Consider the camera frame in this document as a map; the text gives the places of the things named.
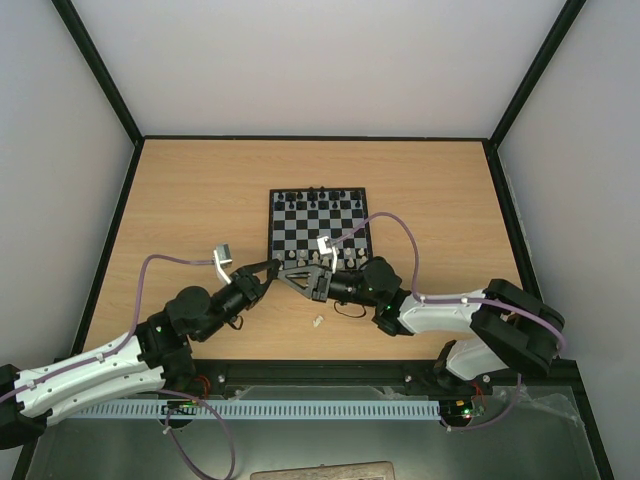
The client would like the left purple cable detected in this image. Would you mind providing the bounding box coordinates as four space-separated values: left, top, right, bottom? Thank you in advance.
0 253 236 479

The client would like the black aluminium frame rail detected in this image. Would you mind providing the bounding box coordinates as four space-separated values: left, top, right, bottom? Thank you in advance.
9 357 614 480

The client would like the black and silver chessboard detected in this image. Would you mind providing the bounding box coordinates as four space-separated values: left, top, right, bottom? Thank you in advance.
267 195 374 271

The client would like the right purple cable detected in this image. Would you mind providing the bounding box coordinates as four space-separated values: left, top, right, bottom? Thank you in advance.
329 212 569 432

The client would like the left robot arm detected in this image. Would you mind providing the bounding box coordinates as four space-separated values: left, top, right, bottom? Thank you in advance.
1 260 281 449

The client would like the purple cable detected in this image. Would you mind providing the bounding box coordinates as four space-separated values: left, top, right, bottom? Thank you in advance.
0 253 236 479
329 212 569 432

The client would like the left controller board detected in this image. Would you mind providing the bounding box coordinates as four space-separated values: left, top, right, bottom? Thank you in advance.
158 397 208 418

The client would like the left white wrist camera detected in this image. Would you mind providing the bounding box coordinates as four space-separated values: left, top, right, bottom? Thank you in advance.
212 243 233 285

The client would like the white chess pieces pile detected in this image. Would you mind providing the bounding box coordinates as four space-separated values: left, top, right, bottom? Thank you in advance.
312 315 324 328

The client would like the black chess pieces row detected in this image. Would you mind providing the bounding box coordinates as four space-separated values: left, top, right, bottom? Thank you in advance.
269 187 366 211

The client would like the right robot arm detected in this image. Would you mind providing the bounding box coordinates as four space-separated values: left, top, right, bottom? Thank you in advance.
278 257 566 392

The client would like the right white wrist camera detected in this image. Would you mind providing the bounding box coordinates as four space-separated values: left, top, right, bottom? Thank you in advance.
317 236 338 273

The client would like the right green controller board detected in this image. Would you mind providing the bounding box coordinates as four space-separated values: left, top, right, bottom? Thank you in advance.
442 396 488 419

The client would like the light blue cable duct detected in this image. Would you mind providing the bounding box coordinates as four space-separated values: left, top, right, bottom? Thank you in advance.
72 398 441 421

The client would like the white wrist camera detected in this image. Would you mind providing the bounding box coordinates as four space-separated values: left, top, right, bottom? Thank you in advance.
317 236 338 273
212 243 233 285

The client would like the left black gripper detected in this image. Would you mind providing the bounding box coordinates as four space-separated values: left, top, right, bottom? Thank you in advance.
198 258 282 341

